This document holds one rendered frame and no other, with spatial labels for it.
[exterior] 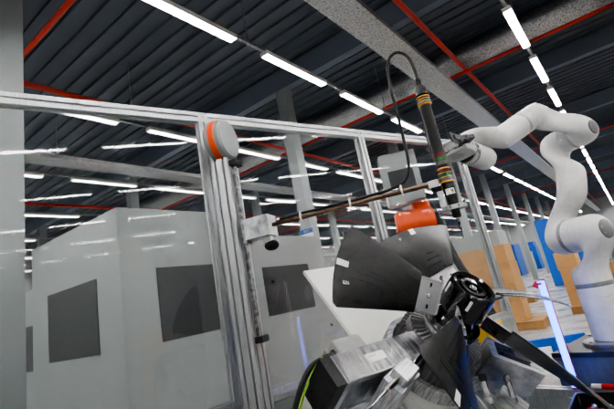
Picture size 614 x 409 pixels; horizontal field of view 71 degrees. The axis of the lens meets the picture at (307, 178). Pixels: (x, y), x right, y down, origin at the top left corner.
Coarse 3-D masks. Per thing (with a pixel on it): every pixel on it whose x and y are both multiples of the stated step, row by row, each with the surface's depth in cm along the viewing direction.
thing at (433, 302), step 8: (424, 280) 112; (432, 280) 112; (424, 288) 111; (432, 288) 111; (440, 288) 112; (424, 296) 111; (432, 296) 111; (416, 304) 110; (424, 304) 110; (432, 304) 110; (424, 312) 110; (432, 312) 110
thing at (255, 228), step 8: (256, 216) 142; (264, 216) 141; (272, 216) 145; (248, 224) 142; (256, 224) 141; (264, 224) 140; (248, 232) 142; (256, 232) 141; (264, 232) 140; (272, 232) 141; (248, 240) 143; (256, 240) 146
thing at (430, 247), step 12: (420, 228) 141; (432, 228) 140; (444, 228) 139; (384, 240) 141; (396, 240) 139; (408, 240) 137; (420, 240) 135; (432, 240) 133; (444, 240) 132; (396, 252) 135; (408, 252) 133; (420, 252) 131; (432, 252) 129; (444, 252) 127; (420, 264) 127; (432, 264) 125; (444, 264) 122
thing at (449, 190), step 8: (416, 80) 135; (416, 88) 134; (424, 88) 134; (416, 96) 135; (448, 184) 125; (448, 192) 125; (456, 192) 125; (448, 200) 125; (456, 200) 124; (456, 208) 123; (456, 216) 123
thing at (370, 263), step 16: (352, 240) 113; (368, 240) 114; (352, 256) 111; (368, 256) 111; (384, 256) 112; (336, 272) 107; (352, 272) 108; (368, 272) 109; (384, 272) 110; (400, 272) 111; (416, 272) 112; (336, 288) 105; (352, 288) 106; (368, 288) 108; (384, 288) 109; (400, 288) 109; (416, 288) 110; (336, 304) 104; (352, 304) 105; (368, 304) 106; (384, 304) 107; (400, 304) 108
